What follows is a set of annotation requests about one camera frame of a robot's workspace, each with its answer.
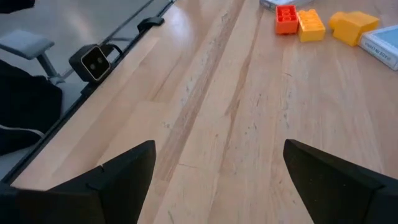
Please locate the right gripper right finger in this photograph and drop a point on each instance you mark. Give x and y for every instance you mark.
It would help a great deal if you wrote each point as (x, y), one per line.
(335, 193)

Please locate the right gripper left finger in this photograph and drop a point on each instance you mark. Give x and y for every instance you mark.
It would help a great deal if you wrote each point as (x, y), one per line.
(127, 186)

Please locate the blue-backed card deck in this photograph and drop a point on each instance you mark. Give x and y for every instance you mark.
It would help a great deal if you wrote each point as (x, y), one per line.
(381, 46)

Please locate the yellow toy block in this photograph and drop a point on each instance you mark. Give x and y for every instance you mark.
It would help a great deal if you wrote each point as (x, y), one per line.
(354, 28)

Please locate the yellow brick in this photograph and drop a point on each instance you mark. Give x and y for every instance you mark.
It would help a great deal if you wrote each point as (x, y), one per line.
(311, 26)

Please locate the black and white card deck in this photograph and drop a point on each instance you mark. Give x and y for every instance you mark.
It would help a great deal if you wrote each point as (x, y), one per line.
(270, 4)

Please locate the black chair seat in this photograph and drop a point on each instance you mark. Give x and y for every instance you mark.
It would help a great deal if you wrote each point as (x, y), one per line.
(28, 99)

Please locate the grey chair armrest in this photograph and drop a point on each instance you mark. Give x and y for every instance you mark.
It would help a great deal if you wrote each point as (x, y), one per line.
(26, 45)

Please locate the orange-red flat brick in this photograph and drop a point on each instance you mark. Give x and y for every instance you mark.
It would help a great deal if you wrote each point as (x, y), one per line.
(286, 20)

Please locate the black table-level camera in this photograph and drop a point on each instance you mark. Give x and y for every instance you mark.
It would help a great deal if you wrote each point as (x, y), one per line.
(90, 62)

